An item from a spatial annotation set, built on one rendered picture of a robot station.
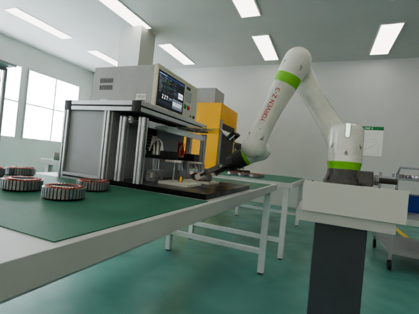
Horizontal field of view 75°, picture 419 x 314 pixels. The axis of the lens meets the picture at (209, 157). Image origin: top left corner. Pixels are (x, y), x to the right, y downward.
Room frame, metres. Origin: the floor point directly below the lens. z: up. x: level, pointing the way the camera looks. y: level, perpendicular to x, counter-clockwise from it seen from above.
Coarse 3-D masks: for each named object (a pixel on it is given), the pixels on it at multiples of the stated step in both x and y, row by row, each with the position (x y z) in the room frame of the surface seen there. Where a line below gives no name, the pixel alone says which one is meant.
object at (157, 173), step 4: (148, 172) 1.31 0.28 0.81; (152, 172) 1.30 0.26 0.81; (156, 172) 1.30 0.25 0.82; (160, 172) 1.34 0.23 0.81; (148, 176) 1.31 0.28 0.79; (152, 176) 1.30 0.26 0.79; (156, 176) 1.31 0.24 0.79; (160, 176) 1.34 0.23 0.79; (148, 180) 1.31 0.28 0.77; (152, 180) 1.30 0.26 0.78; (156, 180) 1.31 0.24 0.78; (160, 180) 1.34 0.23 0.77
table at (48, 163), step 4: (40, 160) 2.72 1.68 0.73; (44, 160) 2.70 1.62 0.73; (48, 160) 2.68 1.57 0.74; (52, 160) 2.65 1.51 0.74; (56, 160) 2.66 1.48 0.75; (48, 164) 2.73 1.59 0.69; (52, 164) 2.65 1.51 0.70; (56, 164) 2.63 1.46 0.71; (192, 164) 4.10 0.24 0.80; (196, 164) 4.25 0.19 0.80; (204, 164) 4.47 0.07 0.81; (48, 168) 2.73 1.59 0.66; (192, 168) 3.91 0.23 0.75; (196, 168) 4.04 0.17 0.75; (204, 168) 4.35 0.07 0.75; (44, 172) 2.74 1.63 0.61; (48, 172) 2.73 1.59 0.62
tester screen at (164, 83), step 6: (162, 72) 1.29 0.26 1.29; (162, 78) 1.29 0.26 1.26; (168, 78) 1.34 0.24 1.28; (162, 84) 1.30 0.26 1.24; (168, 84) 1.35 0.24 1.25; (174, 84) 1.40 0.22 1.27; (180, 84) 1.45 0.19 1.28; (162, 90) 1.30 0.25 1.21; (168, 90) 1.35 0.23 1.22; (174, 90) 1.40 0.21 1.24; (180, 90) 1.46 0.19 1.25; (168, 96) 1.36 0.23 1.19; (168, 102) 1.36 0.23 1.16
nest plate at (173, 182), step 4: (164, 180) 1.29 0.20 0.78; (168, 180) 1.31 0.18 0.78; (172, 180) 1.33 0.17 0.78; (176, 180) 1.35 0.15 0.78; (168, 184) 1.22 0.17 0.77; (172, 184) 1.21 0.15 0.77; (176, 184) 1.20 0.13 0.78; (180, 184) 1.20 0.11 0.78; (184, 184) 1.19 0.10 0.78; (188, 184) 1.20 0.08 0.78; (192, 184) 1.23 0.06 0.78; (196, 184) 1.27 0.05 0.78; (200, 184) 1.31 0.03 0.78
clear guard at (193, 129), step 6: (180, 126) 1.50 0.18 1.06; (192, 132) 1.72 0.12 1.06; (198, 132) 1.68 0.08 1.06; (204, 132) 1.64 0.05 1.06; (210, 132) 1.61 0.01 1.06; (216, 132) 1.57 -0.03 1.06; (222, 132) 1.40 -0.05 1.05; (228, 132) 1.53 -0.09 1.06; (228, 138) 1.40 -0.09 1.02; (240, 144) 1.58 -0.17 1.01
